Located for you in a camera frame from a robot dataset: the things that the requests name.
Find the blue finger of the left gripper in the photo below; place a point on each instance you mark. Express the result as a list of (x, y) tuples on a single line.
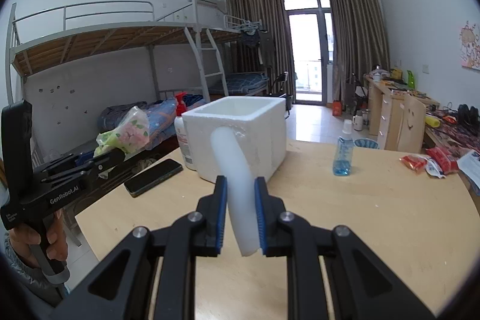
[(97, 165), (67, 162)]

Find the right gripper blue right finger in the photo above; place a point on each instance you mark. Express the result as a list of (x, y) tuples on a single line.
[(335, 262)]

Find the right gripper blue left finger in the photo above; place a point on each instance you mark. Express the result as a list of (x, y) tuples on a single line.
[(152, 272)]

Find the floral tissue pack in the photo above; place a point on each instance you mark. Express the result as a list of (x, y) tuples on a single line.
[(131, 135)]

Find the white foam roll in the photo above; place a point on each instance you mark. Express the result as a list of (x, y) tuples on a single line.
[(234, 167)]

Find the person left hand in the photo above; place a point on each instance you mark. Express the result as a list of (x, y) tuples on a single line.
[(22, 237)]

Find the black smartphone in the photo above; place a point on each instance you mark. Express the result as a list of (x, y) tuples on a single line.
[(152, 176)]

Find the metal bunk bed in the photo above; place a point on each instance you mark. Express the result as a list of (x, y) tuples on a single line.
[(74, 61)]

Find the white lotion pump bottle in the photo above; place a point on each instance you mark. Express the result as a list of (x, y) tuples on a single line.
[(181, 135)]

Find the blue spray bottle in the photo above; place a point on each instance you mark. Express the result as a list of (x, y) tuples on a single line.
[(342, 163)]

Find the blue lined waste bin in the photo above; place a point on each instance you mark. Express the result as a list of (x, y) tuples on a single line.
[(366, 143)]

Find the red white snack packet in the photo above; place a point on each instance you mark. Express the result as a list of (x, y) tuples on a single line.
[(440, 162)]

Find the white paper sheet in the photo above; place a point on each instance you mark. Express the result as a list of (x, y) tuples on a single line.
[(469, 165)]

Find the white kettle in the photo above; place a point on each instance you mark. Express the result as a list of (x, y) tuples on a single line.
[(358, 121)]

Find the wooden smiley chair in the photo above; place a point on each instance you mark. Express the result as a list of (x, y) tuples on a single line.
[(412, 128)]

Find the white styrofoam box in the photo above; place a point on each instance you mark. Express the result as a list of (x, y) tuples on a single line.
[(258, 123)]

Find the orange floor container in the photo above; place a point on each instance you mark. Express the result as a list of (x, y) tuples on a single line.
[(337, 108)]

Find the wooden desk with drawers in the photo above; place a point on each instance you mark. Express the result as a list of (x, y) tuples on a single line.
[(386, 109)]

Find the black folding chair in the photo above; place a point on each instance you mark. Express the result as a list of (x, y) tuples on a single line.
[(278, 89)]

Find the green bottle on desk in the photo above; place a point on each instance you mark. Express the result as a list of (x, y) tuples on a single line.
[(411, 80)]

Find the left brown curtain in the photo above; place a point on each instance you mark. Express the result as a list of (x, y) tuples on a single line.
[(268, 48)]

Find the brown curtain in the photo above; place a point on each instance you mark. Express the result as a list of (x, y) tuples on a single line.
[(268, 48), (360, 41)]

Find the right brown curtain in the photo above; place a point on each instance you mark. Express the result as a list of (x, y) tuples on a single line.
[(360, 41)]

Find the balcony glass door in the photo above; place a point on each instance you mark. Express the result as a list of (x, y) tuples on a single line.
[(312, 40)]

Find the anime wall picture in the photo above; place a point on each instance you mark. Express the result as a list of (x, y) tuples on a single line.
[(470, 46)]

